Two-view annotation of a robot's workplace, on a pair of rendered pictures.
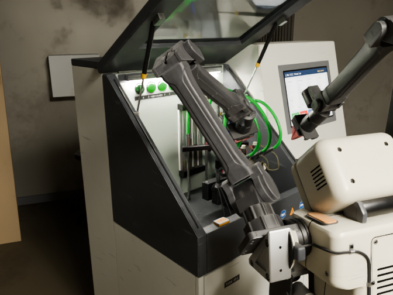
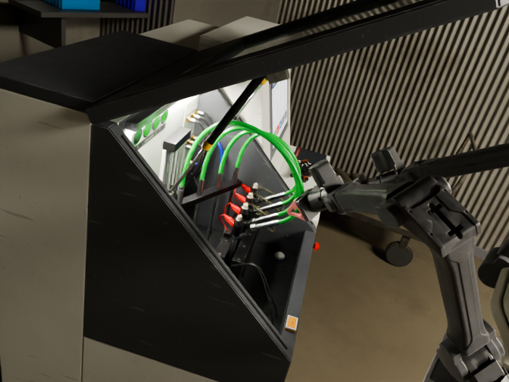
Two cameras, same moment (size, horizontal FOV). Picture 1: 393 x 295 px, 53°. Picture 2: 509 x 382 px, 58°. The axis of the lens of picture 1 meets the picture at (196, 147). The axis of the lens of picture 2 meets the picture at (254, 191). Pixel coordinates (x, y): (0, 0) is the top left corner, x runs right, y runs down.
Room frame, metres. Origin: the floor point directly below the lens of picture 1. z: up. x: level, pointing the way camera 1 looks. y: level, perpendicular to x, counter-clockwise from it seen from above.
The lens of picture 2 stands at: (0.67, 0.72, 1.87)
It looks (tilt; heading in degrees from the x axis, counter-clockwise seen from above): 28 degrees down; 318
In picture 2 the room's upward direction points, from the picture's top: 13 degrees clockwise
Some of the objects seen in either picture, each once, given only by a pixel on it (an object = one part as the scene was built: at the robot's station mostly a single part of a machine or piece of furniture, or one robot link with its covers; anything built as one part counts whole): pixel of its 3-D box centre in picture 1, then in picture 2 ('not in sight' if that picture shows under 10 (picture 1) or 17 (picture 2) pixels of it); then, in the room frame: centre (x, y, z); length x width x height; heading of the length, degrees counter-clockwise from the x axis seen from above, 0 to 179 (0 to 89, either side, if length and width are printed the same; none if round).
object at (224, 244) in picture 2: (236, 190); (236, 248); (1.67, -0.18, 0.91); 0.34 x 0.10 x 0.15; 131
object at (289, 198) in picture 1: (259, 223); (294, 297); (1.42, -0.25, 0.87); 0.62 x 0.04 x 0.16; 131
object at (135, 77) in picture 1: (177, 73); (173, 98); (1.79, 0.08, 1.43); 0.54 x 0.03 x 0.02; 131
